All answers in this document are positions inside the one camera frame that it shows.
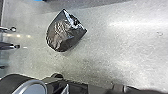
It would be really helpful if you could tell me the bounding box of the black office chair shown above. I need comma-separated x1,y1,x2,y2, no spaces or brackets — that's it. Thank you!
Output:
0,25,21,51

